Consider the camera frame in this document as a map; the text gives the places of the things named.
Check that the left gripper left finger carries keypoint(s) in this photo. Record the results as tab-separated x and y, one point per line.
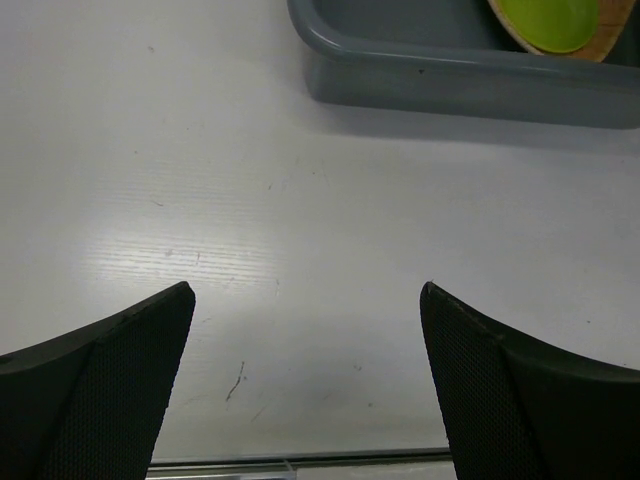
90	404

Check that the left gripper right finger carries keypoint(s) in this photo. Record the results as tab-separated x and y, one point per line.
515	407

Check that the orange woven fan basket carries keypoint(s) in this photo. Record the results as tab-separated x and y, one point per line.
613	18

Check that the lime green plate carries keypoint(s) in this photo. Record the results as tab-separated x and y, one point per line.
549	26

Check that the grey plastic bin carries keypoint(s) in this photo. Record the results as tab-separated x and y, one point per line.
455	58

